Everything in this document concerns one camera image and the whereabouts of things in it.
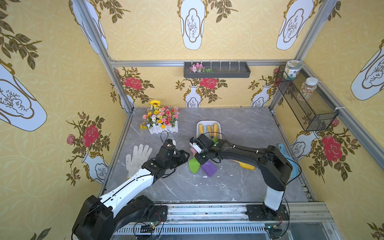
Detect dark wall shelf tray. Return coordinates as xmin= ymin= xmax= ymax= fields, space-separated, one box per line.
xmin=184 ymin=61 xmax=251 ymax=79

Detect artificial flowers white fence planter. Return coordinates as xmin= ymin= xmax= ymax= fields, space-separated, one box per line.
xmin=140 ymin=100 xmax=180 ymax=134

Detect clear jar white lid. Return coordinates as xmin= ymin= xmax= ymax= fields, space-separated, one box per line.
xmin=298 ymin=77 xmax=318 ymax=101

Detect yellow plastic scoop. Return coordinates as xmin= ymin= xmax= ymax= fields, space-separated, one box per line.
xmin=213 ymin=123 xmax=219 ymax=138

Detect purple trowel pink handle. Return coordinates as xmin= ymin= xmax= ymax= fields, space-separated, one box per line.
xmin=190 ymin=147 xmax=218 ymax=177

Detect green pointed trowel yellow handle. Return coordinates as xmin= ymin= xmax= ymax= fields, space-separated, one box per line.
xmin=199 ymin=124 xmax=204 ymax=134

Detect white plastic storage box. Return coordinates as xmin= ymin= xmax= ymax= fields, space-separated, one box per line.
xmin=197 ymin=120 xmax=222 ymax=139

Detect light blue dustpan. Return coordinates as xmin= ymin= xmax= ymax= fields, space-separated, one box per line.
xmin=278 ymin=144 xmax=300 ymax=180

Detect jar with patterned lid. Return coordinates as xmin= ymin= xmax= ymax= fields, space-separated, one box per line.
xmin=283 ymin=60 xmax=303 ymax=81

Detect black wire mesh basket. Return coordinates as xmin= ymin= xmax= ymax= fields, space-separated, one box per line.
xmin=276 ymin=66 xmax=339 ymax=132

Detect white work glove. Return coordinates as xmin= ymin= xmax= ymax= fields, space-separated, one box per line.
xmin=126 ymin=144 xmax=153 ymax=179

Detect small pink flowers on shelf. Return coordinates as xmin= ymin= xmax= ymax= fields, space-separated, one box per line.
xmin=190 ymin=63 xmax=213 ymax=73

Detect green narrow trowel yellow handle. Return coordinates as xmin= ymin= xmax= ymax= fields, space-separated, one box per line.
xmin=189 ymin=158 xmax=201 ymax=174

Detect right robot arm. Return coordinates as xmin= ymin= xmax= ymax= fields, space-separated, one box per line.
xmin=190 ymin=134 xmax=293 ymax=222

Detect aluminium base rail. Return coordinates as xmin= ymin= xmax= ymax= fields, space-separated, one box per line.
xmin=74 ymin=201 xmax=343 ymax=240

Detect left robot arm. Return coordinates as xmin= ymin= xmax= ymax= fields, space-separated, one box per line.
xmin=71 ymin=140 xmax=190 ymax=240

